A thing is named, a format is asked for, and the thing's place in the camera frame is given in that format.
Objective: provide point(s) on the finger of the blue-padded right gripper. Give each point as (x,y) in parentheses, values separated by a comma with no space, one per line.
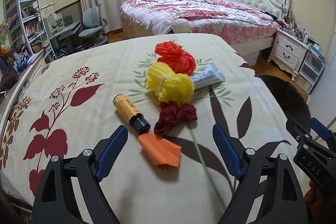
(321,130)

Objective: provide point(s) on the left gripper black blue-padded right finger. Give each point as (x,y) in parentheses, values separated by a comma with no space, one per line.
(272,178)

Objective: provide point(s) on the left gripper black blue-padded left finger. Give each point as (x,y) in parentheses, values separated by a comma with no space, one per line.
(55,200)

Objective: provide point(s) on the orange paper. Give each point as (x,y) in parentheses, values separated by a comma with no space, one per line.
(162,152)

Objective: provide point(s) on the black trash bin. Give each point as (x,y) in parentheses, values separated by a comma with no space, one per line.
(290,100)

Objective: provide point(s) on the plastic drawer unit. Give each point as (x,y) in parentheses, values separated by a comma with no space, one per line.
(310,71)

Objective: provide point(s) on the white nightstand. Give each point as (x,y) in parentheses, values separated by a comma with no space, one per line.
(288,52)

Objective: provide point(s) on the floral cream bedsheet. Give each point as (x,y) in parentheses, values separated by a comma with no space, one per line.
(69,108)

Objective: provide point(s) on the amber bottle black cap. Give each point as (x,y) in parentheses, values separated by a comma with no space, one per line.
(131,114)

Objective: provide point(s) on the white toothpaste tube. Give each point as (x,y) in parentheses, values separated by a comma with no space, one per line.
(212,75)

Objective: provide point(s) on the white tufted bed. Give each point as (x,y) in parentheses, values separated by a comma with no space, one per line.
(249,50)

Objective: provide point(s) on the dark red ribbon bow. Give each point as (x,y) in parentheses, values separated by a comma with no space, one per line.
(172,115)

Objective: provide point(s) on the yellow foam fruit net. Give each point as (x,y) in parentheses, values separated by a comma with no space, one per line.
(167,85)

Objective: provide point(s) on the red foam fruit net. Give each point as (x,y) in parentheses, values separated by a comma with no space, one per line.
(175,57)

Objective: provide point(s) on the white study desk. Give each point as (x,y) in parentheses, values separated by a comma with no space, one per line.
(59,34)

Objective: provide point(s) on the round white cushion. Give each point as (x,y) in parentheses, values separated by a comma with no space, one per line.
(181,26)

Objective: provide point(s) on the grey desk chair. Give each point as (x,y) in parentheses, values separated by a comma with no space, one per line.
(94,33)

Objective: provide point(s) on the white bookshelf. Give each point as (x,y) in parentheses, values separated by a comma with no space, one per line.
(25,27)

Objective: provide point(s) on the pink floral quilt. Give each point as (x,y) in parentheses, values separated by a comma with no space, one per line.
(234,22)

